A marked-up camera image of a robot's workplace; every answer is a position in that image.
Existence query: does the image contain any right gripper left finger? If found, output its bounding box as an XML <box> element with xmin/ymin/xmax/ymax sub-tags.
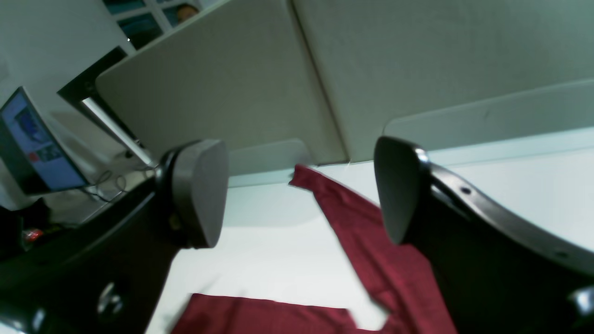
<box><xmin>1</xmin><ymin>139</ymin><xmax>229</xmax><ymax>334</ymax></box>

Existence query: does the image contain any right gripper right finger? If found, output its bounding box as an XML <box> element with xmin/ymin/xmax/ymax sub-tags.
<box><xmin>374</xmin><ymin>136</ymin><xmax>594</xmax><ymax>334</ymax></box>

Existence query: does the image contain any dark red long-sleeve shirt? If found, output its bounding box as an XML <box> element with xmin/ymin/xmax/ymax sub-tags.
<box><xmin>171</xmin><ymin>165</ymin><xmax>458</xmax><ymax>334</ymax></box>

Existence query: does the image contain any blue monitor screen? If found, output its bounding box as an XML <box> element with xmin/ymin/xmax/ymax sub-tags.
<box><xmin>0</xmin><ymin>86</ymin><xmax>91</xmax><ymax>195</ymax></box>

